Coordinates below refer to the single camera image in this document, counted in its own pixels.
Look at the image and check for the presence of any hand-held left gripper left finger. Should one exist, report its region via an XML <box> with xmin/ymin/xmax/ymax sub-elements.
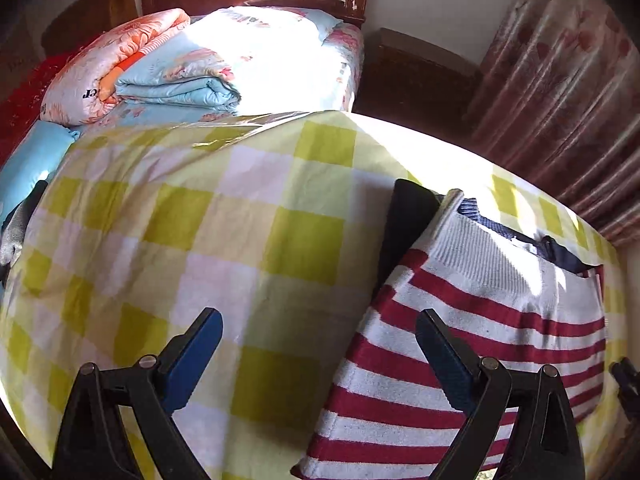
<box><xmin>50</xmin><ymin>306</ymin><xmax>224</xmax><ymax>480</ymax></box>

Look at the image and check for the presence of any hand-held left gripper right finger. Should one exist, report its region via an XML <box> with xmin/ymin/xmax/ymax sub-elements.
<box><xmin>415</xmin><ymin>308</ymin><xmax>586</xmax><ymax>480</ymax></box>

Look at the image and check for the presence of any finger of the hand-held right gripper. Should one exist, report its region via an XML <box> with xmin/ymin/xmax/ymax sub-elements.
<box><xmin>610</xmin><ymin>357</ymin><xmax>640</xmax><ymax>405</ymax></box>

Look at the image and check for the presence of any red grey navy striped sweater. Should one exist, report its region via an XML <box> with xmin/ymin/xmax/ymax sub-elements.
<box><xmin>291</xmin><ymin>178</ymin><xmax>608</xmax><ymax>480</ymax></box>

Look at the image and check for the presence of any yellow white checked bedsheet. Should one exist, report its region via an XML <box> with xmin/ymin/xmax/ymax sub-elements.
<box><xmin>0</xmin><ymin>109</ymin><xmax>632</xmax><ymax>480</ymax></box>

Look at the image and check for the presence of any dark grey cloth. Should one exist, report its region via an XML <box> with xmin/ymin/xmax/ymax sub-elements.
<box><xmin>0</xmin><ymin>180</ymin><xmax>49</xmax><ymax>287</ymax></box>

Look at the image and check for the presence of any plain light blue cloth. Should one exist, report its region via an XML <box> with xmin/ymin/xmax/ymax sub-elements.
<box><xmin>0</xmin><ymin>122</ymin><xmax>82</xmax><ymax>231</ymax></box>

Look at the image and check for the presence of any wooden nightstand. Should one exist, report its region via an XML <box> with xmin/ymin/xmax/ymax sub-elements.
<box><xmin>352</xmin><ymin>27</ymin><xmax>483</xmax><ymax>132</ymax></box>

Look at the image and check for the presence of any light blue floral folded quilt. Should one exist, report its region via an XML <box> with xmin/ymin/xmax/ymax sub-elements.
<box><xmin>115</xmin><ymin>5</ymin><xmax>344</xmax><ymax>112</ymax></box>

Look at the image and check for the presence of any pink floral curtain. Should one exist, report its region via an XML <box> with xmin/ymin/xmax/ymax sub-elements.
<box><xmin>465</xmin><ymin>0</ymin><xmax>640</xmax><ymax>247</ymax></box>

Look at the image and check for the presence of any red patterned cloth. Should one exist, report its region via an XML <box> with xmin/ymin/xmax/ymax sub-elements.
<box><xmin>0</xmin><ymin>52</ymin><xmax>67</xmax><ymax>162</ymax></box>

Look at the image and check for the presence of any orange floral folded quilt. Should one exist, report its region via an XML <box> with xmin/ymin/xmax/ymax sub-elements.
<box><xmin>40</xmin><ymin>8</ymin><xmax>192</xmax><ymax>127</ymax></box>

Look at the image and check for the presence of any small plain wooden headboard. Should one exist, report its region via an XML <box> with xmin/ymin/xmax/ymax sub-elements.
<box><xmin>41</xmin><ymin>0</ymin><xmax>139</xmax><ymax>56</ymax></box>

